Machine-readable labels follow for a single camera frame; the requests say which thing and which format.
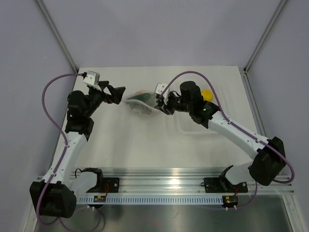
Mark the small circuit board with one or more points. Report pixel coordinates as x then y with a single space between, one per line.
99 198
230 201

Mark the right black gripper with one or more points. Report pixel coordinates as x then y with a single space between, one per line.
166 108

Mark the right aluminium frame post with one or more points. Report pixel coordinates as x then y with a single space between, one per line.
266 34

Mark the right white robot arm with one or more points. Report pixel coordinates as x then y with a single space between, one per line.
265 163

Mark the yellow lemon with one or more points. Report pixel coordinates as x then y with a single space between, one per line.
207 95

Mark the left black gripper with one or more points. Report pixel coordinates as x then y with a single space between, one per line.
116 92

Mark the aluminium rail front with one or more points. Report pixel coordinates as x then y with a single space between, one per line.
180 181

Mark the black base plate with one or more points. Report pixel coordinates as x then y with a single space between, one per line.
220 185
109 184

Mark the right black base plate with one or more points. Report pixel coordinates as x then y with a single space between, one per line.
220 185

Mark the white slotted cable duct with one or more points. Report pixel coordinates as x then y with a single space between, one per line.
153 200

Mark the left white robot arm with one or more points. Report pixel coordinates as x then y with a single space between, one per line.
56 195

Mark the clear zip top bag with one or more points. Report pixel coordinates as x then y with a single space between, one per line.
143 107

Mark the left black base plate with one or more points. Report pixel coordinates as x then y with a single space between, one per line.
109 184

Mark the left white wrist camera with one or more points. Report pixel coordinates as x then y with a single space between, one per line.
91 78

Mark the left aluminium frame post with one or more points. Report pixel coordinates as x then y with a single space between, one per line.
55 32

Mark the left small circuit board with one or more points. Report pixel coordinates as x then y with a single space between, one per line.
99 198

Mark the right small circuit board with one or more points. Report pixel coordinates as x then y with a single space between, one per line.
230 201

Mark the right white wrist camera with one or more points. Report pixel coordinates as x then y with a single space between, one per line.
160 88

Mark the aluminium frame post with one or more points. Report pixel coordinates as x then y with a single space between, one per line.
266 34
55 32

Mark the green cucumber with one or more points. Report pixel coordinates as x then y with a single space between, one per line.
140 96

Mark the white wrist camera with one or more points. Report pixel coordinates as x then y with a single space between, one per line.
160 88
91 78

